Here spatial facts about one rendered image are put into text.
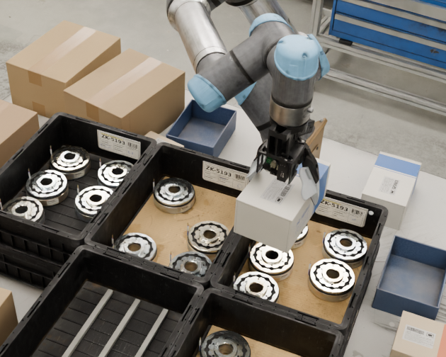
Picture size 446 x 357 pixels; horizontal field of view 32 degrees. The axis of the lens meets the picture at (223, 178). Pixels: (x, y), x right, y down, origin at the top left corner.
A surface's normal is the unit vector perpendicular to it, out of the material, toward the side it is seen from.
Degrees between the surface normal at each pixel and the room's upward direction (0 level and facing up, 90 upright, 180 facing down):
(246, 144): 0
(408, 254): 90
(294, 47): 0
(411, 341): 0
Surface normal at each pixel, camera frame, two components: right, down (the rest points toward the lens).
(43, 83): -0.45, 0.57
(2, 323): 0.94, 0.26
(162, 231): 0.04, -0.76
